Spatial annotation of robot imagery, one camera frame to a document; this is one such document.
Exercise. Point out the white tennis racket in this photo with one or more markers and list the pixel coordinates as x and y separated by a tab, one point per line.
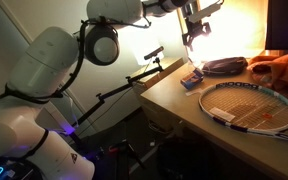
257	110

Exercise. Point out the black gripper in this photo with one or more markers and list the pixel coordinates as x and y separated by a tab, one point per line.
193	30

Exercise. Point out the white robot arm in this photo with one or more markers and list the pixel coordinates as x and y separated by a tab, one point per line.
37	78

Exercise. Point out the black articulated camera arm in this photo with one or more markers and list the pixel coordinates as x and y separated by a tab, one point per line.
130	80

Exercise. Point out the black tripod stand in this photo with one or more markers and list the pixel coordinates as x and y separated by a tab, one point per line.
123	151

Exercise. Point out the dark purple pouch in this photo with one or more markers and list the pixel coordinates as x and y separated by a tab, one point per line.
226	66

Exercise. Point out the bandaid on racket strings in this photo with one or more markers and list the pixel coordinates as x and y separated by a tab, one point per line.
222	114

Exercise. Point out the black computer monitor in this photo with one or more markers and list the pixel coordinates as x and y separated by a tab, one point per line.
277	25

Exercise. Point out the blue band-aid box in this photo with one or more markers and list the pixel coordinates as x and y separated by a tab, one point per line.
191	79

